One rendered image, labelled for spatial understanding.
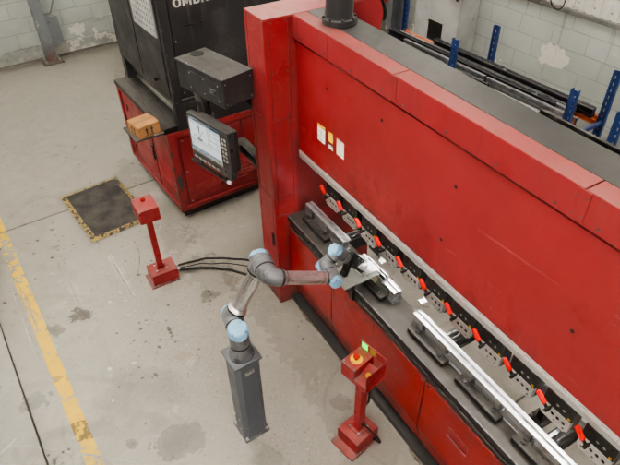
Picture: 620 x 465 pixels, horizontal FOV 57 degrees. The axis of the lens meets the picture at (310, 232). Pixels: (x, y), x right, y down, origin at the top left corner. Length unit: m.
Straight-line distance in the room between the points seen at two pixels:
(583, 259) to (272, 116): 2.12
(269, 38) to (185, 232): 2.56
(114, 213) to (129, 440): 2.52
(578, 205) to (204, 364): 3.00
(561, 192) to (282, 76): 1.96
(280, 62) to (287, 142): 0.56
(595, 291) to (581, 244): 0.18
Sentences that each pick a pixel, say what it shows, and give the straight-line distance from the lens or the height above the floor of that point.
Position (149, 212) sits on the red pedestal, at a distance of 4.50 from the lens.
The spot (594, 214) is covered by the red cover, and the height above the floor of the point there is 2.23.
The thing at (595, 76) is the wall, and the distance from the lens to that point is 7.17.
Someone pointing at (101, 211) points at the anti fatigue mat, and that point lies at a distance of 5.96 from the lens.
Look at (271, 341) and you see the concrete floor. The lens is 4.43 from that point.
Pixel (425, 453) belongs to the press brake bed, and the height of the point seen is 0.05.
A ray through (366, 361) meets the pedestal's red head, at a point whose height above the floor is 0.78.
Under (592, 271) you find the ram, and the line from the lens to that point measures 2.26.
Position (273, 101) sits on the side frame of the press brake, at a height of 1.79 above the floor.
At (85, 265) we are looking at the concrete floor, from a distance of 5.41.
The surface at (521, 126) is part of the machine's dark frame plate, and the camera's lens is 2.41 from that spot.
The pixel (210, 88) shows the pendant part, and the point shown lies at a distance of 3.67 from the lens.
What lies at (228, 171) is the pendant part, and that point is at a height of 1.31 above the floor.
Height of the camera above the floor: 3.42
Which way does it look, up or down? 40 degrees down
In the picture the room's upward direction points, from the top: 1 degrees counter-clockwise
